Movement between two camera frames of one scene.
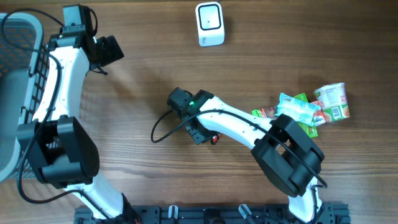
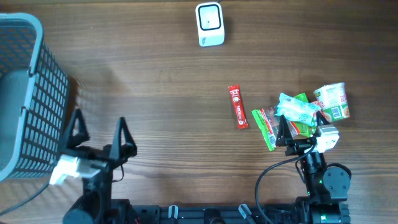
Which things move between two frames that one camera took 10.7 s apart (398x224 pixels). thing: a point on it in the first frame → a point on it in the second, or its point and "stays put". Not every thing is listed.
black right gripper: [199, 137] → [284, 134]
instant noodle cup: [334, 98] stays put
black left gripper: [112, 51] → [112, 156]
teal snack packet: [300, 111] stays put
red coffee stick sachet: [214, 139] → [238, 107]
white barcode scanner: [209, 23] stays put
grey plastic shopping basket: [24, 68] stays put
